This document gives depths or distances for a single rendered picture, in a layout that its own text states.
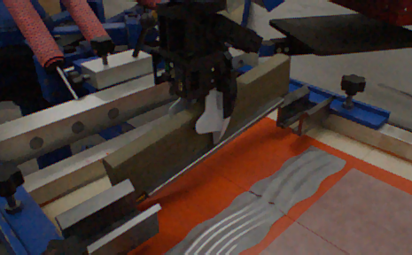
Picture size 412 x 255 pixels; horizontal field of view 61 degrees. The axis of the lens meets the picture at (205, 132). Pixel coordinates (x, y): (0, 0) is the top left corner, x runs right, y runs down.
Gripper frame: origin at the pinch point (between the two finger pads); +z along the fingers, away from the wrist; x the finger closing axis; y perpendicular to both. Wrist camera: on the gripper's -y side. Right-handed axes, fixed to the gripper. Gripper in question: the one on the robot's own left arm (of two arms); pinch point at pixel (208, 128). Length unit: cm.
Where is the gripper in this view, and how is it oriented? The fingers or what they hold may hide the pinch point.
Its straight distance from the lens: 54.7
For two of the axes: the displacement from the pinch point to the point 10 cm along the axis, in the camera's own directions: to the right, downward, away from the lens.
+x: 7.0, 3.8, -6.1
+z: 0.0, 8.5, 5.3
